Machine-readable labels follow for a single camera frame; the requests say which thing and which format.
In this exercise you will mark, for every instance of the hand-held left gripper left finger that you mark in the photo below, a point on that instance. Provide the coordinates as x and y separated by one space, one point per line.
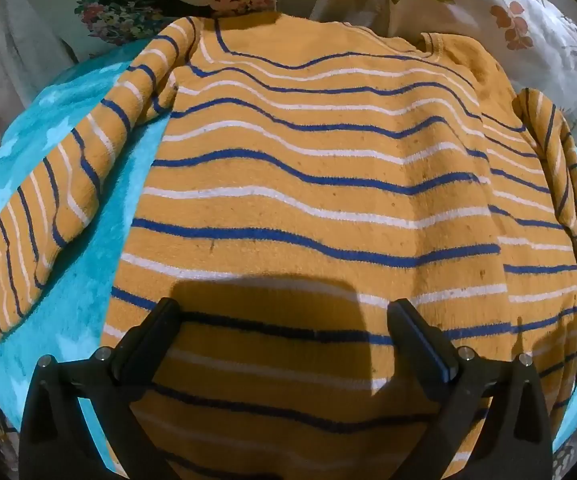
154 340

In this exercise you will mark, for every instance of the turquoise cartoon print blanket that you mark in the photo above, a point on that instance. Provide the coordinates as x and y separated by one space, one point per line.
108 270

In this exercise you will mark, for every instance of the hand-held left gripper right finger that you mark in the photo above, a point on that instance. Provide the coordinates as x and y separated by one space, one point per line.
431 355

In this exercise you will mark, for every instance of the pale beige curtain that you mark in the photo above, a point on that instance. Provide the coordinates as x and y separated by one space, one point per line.
23 60

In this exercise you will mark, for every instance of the dark floral printed cloth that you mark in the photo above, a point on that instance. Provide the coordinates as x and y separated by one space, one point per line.
118 10

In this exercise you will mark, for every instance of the yellow striped sweater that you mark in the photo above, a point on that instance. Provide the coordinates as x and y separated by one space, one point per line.
318 185

